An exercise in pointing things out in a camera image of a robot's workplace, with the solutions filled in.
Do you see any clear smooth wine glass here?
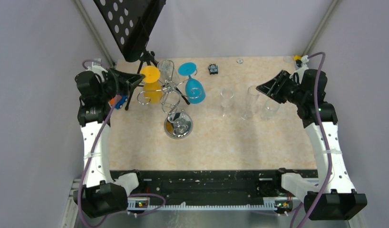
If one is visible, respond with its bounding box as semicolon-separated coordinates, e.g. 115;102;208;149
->
221;88;234;117

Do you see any clear patterned glass at back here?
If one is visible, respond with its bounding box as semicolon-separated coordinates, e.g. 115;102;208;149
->
157;59;175;83

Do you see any small black blue toy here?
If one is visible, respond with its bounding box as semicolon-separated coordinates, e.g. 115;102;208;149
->
208;64;218;75

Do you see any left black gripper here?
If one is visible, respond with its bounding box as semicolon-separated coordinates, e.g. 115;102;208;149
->
98;66;145;101

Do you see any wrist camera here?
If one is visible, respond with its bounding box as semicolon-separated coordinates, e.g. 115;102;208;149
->
295;55;309;77
82;59;106;75

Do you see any chrome wine glass rack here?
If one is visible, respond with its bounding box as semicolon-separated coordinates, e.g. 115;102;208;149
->
137;64;194;139

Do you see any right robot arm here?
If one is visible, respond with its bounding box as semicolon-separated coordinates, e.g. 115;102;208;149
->
256;69;368;220

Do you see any black perforated music stand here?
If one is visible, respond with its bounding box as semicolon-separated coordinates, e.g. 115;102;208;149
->
93;0;167;111

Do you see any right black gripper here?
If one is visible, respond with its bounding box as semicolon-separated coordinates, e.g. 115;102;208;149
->
256;70;306;105

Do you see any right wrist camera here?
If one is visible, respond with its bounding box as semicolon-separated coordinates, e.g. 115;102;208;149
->
295;55;309;77

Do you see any blue orange toy car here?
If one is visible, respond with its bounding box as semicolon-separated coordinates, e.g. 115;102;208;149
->
109;95;128;109

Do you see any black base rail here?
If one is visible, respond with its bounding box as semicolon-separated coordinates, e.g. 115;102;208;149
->
109;170;318;207

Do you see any yellow corner clamp right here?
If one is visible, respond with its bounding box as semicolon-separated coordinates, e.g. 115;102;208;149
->
293;55;301;61

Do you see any clear wine glass front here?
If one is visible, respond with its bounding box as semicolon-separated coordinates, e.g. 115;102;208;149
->
240;85;260;120

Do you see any blue wine glass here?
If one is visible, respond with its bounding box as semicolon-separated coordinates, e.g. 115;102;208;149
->
178;62;206;104

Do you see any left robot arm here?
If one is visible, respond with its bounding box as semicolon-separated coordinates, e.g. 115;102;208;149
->
73;69;146;218

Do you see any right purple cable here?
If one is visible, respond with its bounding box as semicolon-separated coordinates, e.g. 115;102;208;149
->
289;52;333;228

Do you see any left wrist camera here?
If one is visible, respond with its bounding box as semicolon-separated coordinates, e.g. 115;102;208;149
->
82;59;106;75

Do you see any clear patterned short glass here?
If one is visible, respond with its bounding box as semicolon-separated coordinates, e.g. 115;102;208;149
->
261;99;280;120

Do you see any yellow wine glass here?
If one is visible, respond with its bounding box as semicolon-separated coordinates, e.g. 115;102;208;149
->
140;66;162;104

